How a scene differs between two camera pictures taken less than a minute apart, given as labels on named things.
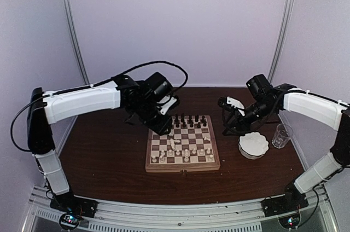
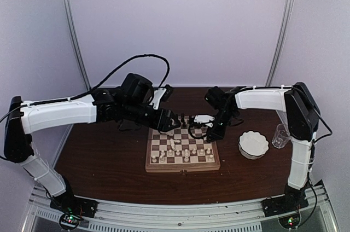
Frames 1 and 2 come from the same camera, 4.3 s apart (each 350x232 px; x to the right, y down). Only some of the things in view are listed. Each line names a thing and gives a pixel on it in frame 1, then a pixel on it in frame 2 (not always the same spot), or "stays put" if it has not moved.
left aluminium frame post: x=68 y=13 stays put
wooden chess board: x=191 y=146 stays put
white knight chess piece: x=162 y=158 stays put
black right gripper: x=238 y=122 to x=220 y=134
